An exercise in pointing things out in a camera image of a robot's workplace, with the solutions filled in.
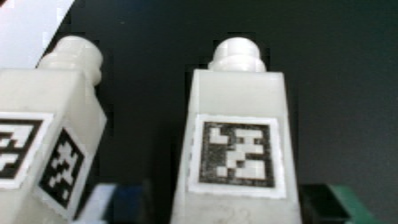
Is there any white square tabletop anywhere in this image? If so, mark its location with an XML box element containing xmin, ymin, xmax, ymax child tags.
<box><xmin>0</xmin><ymin>0</ymin><xmax>74</xmax><ymax>69</ymax></box>

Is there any white table leg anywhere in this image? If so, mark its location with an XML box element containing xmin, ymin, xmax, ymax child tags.
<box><xmin>0</xmin><ymin>36</ymin><xmax>106</xmax><ymax>224</ymax></box>
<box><xmin>170</xmin><ymin>37</ymin><xmax>301</xmax><ymax>224</ymax></box>

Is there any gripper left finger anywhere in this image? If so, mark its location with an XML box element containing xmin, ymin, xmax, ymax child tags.
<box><xmin>72</xmin><ymin>181</ymin><xmax>154</xmax><ymax>224</ymax></box>

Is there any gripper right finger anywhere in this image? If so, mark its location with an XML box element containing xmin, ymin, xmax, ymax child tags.
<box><xmin>298</xmin><ymin>184</ymin><xmax>387</xmax><ymax>224</ymax></box>

